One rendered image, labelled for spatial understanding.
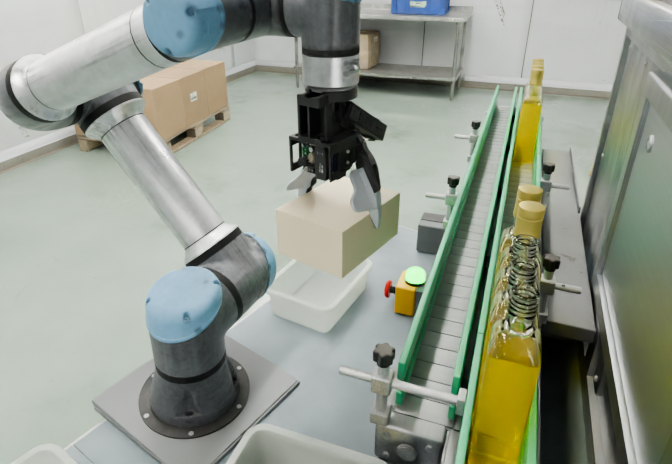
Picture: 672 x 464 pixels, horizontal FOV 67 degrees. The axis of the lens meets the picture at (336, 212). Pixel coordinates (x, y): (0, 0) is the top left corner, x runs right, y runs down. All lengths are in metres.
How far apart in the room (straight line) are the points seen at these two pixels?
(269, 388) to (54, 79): 0.60
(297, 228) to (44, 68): 0.40
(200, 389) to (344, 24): 0.60
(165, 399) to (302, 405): 0.23
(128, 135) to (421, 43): 5.90
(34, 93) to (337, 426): 0.69
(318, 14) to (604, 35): 6.00
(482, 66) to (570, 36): 0.99
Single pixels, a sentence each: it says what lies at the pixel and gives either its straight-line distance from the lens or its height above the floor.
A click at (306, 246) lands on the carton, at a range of 0.74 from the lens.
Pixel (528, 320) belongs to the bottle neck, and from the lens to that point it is 0.58.
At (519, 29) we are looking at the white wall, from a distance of 6.51.
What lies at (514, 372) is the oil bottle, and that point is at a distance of 0.61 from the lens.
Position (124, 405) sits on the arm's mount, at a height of 0.77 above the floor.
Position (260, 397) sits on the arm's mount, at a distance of 0.96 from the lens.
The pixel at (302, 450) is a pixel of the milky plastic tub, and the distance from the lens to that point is 0.80.
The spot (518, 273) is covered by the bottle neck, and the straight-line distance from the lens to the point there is 0.62.
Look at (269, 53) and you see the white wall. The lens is 7.38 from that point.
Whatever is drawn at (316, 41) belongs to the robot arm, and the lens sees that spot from 0.65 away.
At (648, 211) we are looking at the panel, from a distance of 0.70.
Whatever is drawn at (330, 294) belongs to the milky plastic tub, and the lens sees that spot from 1.19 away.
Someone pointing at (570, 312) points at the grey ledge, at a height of 0.88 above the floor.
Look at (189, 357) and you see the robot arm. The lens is 0.84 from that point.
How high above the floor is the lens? 1.46
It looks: 27 degrees down
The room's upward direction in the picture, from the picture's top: straight up
